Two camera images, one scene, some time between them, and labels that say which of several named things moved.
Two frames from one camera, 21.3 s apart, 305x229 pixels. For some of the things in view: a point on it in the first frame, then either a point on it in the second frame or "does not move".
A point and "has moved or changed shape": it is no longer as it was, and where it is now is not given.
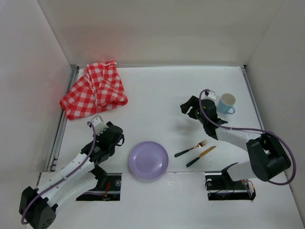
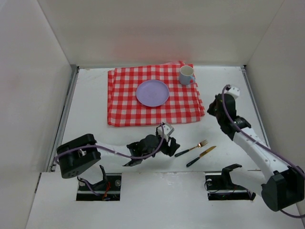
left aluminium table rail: (52, 165) does not move
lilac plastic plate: (148, 160) to (152, 93)
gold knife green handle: (200, 155) does not move
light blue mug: (226, 103) has moved or changed shape
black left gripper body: (114, 131) to (170, 146)
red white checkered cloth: (101, 88) to (185, 103)
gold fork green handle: (200, 144) does not move
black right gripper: (191, 106) to (217, 108)
